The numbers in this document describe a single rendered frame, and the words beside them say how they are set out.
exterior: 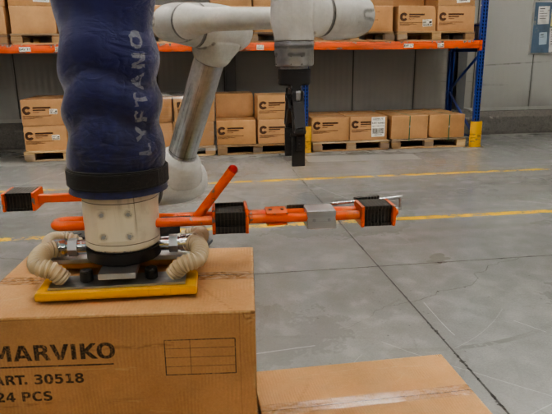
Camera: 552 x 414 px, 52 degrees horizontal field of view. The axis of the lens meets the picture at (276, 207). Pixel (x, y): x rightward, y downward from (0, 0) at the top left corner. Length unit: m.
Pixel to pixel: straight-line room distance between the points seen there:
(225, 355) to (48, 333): 0.37
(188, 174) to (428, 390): 1.07
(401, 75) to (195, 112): 8.56
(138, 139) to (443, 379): 1.09
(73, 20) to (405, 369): 1.29
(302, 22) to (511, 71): 10.04
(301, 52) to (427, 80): 9.29
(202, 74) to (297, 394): 1.02
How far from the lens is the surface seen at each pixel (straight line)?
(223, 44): 1.83
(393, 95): 10.34
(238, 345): 1.23
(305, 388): 1.68
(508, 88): 11.24
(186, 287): 1.26
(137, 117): 1.24
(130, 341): 1.25
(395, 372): 1.78
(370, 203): 1.39
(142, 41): 1.25
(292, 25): 1.29
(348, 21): 1.38
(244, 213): 1.30
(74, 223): 1.36
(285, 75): 1.31
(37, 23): 8.66
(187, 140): 2.01
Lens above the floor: 1.46
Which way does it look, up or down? 15 degrees down
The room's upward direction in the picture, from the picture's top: 1 degrees counter-clockwise
